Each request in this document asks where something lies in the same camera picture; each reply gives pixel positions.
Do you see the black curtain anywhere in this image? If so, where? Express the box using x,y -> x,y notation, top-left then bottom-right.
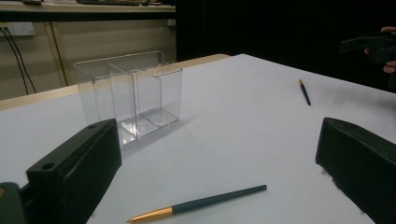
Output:
176,0 -> 396,93

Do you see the white wall socket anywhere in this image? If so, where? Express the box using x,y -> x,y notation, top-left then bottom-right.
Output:
5,21 -> 36,37

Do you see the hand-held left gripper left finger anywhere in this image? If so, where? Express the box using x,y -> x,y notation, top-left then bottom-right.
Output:
26,119 -> 122,224

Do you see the black wall cable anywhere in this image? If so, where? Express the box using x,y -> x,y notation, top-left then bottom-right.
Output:
3,27 -> 37,94
0,26 -> 30,96

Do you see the white table board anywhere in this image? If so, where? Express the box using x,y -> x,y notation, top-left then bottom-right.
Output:
0,53 -> 396,224

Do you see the dark horizontal rail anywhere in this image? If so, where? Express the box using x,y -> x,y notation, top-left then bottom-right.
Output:
0,11 -> 177,22

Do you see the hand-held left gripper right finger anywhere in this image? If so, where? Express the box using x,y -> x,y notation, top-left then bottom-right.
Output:
315,117 -> 396,224

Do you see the clear acrylic pen holder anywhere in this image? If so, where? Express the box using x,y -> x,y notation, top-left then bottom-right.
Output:
73,50 -> 183,147

